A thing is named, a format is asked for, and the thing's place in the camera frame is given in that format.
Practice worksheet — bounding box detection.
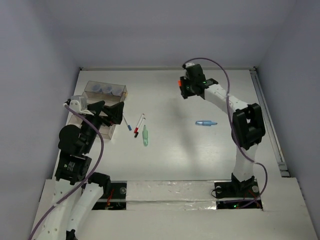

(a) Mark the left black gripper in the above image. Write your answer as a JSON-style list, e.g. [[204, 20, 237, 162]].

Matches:
[[82, 99, 125, 152]]

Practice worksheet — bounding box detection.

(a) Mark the clear clip tub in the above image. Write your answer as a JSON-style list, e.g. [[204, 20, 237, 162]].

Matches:
[[102, 84, 113, 95], [111, 87, 123, 97]]

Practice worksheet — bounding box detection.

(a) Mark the clear tub of clips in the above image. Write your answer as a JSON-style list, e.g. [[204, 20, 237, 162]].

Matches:
[[91, 84, 102, 93]]

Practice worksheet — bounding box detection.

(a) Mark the blue cap white marker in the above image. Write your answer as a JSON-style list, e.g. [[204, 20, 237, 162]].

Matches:
[[122, 114, 132, 131]]

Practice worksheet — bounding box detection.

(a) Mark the green correction tape pen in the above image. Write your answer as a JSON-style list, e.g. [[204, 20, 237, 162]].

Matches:
[[142, 125, 149, 147]]

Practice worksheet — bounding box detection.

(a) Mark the black cap white marker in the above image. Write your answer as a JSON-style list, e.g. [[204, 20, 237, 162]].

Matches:
[[134, 117, 146, 138]]

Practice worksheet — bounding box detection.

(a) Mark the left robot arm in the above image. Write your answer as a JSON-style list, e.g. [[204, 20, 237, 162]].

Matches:
[[29, 95, 125, 240]]

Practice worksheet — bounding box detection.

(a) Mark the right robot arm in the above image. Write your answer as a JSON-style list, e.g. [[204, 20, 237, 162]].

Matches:
[[179, 62, 266, 196]]

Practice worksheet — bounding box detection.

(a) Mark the clear tiered organizer box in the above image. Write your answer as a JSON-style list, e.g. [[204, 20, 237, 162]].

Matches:
[[67, 81, 128, 141]]

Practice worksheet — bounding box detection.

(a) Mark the blue correction tape pen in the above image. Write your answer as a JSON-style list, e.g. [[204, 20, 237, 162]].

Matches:
[[195, 120, 218, 127]]

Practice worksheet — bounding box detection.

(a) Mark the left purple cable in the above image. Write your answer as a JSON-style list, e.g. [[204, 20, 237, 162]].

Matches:
[[27, 104, 105, 240]]

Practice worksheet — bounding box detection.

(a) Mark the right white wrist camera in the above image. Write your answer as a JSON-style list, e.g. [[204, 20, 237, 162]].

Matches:
[[182, 62, 195, 69]]

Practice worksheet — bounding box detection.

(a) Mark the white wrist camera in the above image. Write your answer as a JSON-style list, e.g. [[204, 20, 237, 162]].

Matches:
[[182, 62, 195, 69], [63, 95, 88, 114]]

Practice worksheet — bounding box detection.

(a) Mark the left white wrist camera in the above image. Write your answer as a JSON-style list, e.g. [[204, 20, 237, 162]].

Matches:
[[63, 95, 88, 114]]

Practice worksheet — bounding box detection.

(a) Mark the aluminium rail right edge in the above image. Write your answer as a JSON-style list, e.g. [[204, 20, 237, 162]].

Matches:
[[249, 67, 291, 178]]

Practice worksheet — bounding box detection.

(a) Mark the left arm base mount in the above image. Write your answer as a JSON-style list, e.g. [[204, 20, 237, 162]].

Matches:
[[92, 181, 127, 211]]

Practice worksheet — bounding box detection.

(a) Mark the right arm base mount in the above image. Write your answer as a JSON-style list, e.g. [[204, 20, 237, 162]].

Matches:
[[211, 181, 263, 210]]

